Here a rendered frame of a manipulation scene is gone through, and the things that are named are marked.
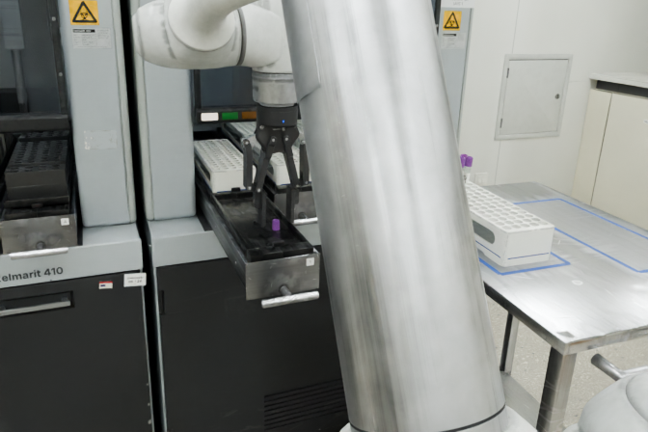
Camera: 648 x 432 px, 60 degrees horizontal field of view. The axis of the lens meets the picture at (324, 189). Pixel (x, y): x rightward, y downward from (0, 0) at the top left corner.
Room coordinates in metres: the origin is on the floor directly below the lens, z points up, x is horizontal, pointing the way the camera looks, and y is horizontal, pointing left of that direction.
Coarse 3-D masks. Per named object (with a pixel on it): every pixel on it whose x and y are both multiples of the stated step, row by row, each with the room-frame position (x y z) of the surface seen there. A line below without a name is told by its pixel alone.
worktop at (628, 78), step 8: (608, 72) 3.22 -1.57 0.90; (616, 72) 3.23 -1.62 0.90; (624, 72) 3.25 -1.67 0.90; (632, 72) 3.26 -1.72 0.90; (640, 72) 3.28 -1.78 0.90; (608, 80) 3.04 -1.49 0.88; (616, 80) 3.00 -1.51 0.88; (624, 80) 2.96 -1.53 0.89; (632, 80) 2.92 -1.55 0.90; (640, 80) 2.90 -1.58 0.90
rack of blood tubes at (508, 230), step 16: (480, 192) 1.06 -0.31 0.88; (480, 208) 0.97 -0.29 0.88; (496, 208) 0.96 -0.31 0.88; (512, 208) 0.98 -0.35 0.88; (480, 224) 0.92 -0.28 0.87; (496, 224) 0.90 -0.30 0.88; (512, 224) 0.89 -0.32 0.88; (528, 224) 0.89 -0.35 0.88; (544, 224) 0.91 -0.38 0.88; (480, 240) 0.91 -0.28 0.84; (496, 240) 0.87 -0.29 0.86; (512, 240) 0.86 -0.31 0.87; (528, 240) 0.87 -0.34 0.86; (544, 240) 0.88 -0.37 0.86; (496, 256) 0.87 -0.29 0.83; (512, 256) 0.86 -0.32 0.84; (528, 256) 0.87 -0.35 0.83; (544, 256) 0.88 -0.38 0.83
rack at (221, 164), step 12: (204, 144) 1.45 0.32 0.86; (216, 144) 1.44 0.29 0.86; (228, 144) 1.45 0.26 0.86; (204, 156) 1.32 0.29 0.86; (216, 156) 1.31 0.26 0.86; (228, 156) 1.32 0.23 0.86; (240, 156) 1.33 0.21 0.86; (204, 168) 1.39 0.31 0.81; (216, 168) 1.22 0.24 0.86; (228, 168) 1.22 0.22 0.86; (240, 168) 1.22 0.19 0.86; (204, 180) 1.28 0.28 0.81; (216, 180) 1.19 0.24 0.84; (228, 180) 1.20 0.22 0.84; (240, 180) 1.21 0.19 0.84; (216, 192) 1.19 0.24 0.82
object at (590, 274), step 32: (512, 192) 1.25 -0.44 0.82; (544, 192) 1.26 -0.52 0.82; (576, 224) 1.06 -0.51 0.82; (608, 224) 1.07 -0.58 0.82; (480, 256) 0.89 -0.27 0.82; (576, 256) 0.90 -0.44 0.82; (608, 256) 0.91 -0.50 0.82; (640, 256) 0.91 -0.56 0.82; (512, 288) 0.78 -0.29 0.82; (544, 288) 0.78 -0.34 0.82; (576, 288) 0.78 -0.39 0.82; (608, 288) 0.79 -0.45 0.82; (640, 288) 0.79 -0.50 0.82; (512, 320) 1.32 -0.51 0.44; (544, 320) 0.69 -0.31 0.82; (576, 320) 0.69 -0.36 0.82; (608, 320) 0.69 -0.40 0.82; (640, 320) 0.70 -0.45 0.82; (512, 352) 1.32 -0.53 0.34; (576, 352) 0.64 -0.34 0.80; (512, 384) 1.27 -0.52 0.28; (544, 384) 0.66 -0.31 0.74; (544, 416) 0.65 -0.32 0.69
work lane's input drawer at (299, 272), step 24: (240, 192) 1.20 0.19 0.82; (216, 216) 1.08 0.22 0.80; (240, 216) 1.08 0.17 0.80; (240, 240) 0.93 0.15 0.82; (264, 240) 0.97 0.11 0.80; (288, 240) 0.97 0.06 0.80; (240, 264) 0.89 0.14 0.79; (264, 264) 0.87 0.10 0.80; (288, 264) 0.89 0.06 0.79; (312, 264) 0.91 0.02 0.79; (264, 288) 0.87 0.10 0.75; (288, 288) 0.89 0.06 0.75; (312, 288) 0.91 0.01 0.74
